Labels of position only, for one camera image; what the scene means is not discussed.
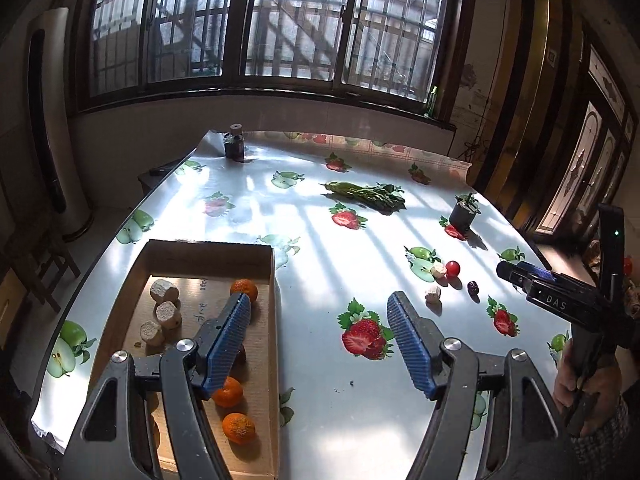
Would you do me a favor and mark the large barred window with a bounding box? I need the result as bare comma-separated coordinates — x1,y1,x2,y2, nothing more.
70,0,475,120

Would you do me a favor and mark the cardboard tray box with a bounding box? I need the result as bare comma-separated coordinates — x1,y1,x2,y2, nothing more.
63,240,280,479

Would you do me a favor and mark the orange mandarin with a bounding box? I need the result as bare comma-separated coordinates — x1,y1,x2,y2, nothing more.
212,376,244,408
221,413,257,445

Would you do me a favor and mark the beige cake piece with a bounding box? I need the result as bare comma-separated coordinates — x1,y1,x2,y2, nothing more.
425,285,442,304
430,262,447,280
140,321,165,348

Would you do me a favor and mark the person right hand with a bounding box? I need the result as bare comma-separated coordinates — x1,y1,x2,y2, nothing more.
552,339,622,438

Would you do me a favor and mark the black cup with flowers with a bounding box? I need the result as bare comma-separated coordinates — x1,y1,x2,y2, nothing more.
449,192,480,234

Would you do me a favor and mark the cake piece in box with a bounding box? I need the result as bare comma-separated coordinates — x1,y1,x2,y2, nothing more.
149,278,179,304

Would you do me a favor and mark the small dark jar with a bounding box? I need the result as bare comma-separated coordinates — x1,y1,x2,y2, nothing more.
224,122,245,162

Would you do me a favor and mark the mandarin in box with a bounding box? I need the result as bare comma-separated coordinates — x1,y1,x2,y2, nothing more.
230,278,258,304

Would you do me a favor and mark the white tower air conditioner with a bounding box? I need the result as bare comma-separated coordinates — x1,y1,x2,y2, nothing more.
25,6,92,240

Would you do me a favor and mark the green leafy vegetable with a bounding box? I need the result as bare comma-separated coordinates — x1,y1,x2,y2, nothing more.
323,181,406,214

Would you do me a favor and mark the small red date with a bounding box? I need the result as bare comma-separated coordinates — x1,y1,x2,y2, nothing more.
466,281,480,296

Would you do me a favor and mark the green bottle on sill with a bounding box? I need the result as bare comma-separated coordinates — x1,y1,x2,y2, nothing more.
426,86,438,118

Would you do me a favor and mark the fruit print tablecloth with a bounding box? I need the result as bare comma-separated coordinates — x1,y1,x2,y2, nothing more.
32,134,567,479

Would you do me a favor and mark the ornate glass door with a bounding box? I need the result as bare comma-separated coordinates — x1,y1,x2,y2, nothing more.
533,41,638,243

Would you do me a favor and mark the wooden chair left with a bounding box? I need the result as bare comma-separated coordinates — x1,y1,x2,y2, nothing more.
3,226,81,313

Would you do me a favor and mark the red cherry tomato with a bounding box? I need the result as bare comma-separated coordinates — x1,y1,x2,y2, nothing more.
445,260,460,278

